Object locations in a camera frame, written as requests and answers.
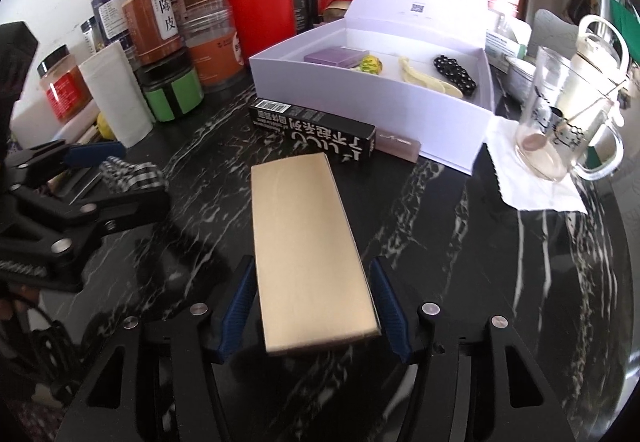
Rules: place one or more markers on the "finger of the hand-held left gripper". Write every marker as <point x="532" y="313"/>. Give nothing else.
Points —
<point x="125" y="212"/>
<point x="95" y="153"/>

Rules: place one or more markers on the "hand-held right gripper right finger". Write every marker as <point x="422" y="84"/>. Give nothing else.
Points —
<point x="392" y="312"/>

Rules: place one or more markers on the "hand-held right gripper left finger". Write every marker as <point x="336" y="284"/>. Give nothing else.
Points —
<point x="235" y="312"/>

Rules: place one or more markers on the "black white gingham scrunchie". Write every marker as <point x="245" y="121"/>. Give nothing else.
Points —
<point x="132" y="174"/>

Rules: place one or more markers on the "gold cardboard box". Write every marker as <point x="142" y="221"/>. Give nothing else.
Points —
<point x="310" y="252"/>

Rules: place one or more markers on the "pink lipstick tube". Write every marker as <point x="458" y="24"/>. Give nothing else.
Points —
<point x="400" y="146"/>

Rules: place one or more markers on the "black lettered long box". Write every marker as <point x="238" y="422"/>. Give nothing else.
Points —
<point x="310" y="131"/>

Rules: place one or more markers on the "white gift box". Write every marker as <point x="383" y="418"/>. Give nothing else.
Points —
<point x="360" y="111"/>

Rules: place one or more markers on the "cream hair claw clip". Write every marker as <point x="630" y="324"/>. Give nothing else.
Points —
<point x="425" y="76"/>

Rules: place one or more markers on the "black polka-dot scrunchie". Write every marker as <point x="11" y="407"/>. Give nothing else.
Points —
<point x="457" y="74"/>

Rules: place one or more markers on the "yellow green ball charm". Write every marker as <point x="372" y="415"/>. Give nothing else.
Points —
<point x="372" y="64"/>

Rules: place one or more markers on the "purple box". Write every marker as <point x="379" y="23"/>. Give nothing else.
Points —
<point x="332" y="56"/>

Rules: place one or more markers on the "small yellow object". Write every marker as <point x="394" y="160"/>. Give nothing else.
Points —
<point x="103" y="124"/>

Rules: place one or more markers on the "red label spice bottle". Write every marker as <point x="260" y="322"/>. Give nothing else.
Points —
<point x="62" y="86"/>

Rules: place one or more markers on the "small seed jar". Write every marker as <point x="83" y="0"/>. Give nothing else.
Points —
<point x="90" y="36"/>

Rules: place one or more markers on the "green label black jar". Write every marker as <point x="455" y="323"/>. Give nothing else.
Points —
<point x="172" y="94"/>

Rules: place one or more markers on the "blue label jar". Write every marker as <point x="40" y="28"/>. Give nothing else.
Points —
<point x="107" y="14"/>

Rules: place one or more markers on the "white label orange jar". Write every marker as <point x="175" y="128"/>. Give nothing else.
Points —
<point x="150" y="21"/>

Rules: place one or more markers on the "short orange jar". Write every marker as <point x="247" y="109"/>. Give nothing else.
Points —
<point x="215" y="54"/>

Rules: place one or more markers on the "white paper napkin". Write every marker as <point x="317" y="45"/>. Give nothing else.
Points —
<point x="530" y="192"/>

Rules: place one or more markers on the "red canister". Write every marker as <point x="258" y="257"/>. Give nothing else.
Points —
<point x="260" y="16"/>

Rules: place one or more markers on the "glass mug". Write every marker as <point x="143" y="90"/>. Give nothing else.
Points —
<point x="555" y="141"/>

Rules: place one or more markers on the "foil cup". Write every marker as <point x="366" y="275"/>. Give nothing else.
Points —
<point x="520" y="71"/>

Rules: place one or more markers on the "white labelled carton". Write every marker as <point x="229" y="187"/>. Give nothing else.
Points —
<point x="505" y="39"/>

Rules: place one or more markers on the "grey padded chair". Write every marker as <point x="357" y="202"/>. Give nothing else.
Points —
<point x="552" y="29"/>

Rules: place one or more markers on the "white thermos jug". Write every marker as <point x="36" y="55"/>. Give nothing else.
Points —
<point x="600" y="51"/>

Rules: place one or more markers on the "green tote bag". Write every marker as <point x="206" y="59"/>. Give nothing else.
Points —
<point x="625" y="31"/>

